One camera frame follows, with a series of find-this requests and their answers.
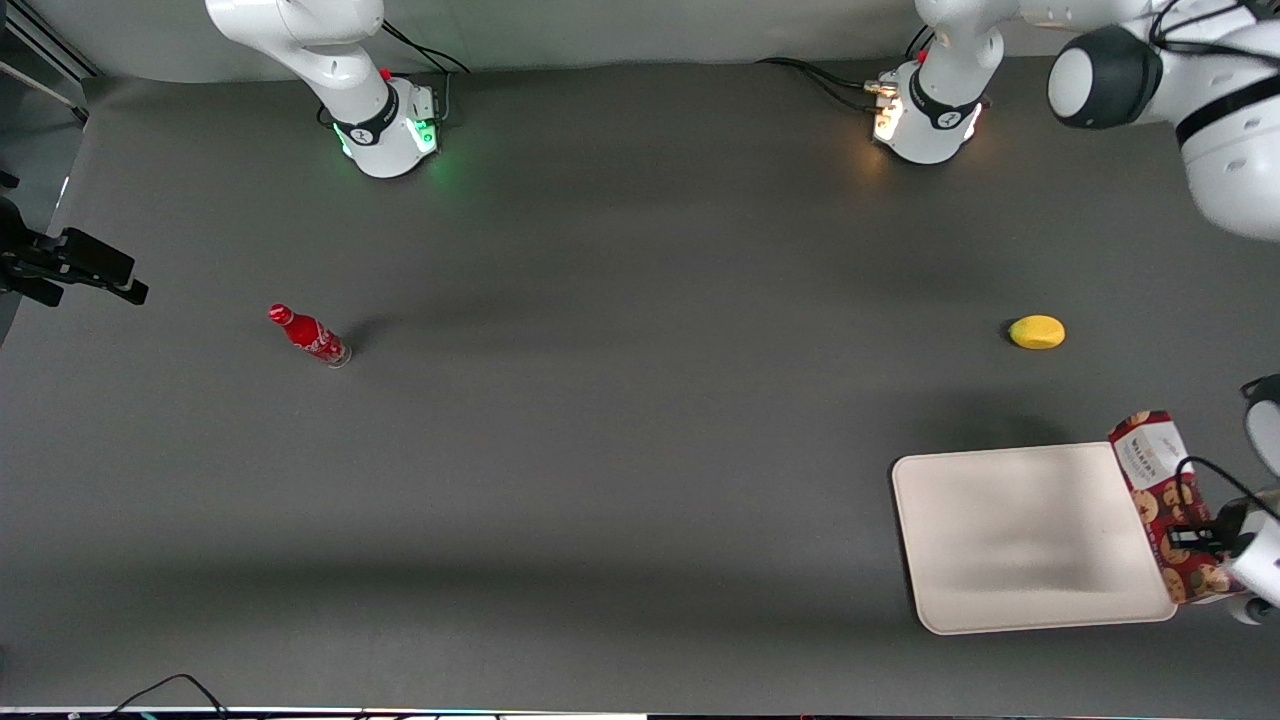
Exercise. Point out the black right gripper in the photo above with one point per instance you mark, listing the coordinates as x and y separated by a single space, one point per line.
40 262

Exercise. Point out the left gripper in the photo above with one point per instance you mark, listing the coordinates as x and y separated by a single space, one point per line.
1211 535

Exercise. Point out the red cookie box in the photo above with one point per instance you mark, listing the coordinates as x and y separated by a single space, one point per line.
1160 495

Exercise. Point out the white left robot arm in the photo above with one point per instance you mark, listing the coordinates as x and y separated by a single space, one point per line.
1230 170

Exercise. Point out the cream rectangular tray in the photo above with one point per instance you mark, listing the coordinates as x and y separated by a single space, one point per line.
1030 535

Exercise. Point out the red cola bottle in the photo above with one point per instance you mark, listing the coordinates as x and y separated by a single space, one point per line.
312 337

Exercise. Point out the yellow lemon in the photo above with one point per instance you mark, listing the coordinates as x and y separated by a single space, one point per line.
1037 332

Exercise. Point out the dark metal frame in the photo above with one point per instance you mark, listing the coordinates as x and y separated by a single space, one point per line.
40 50

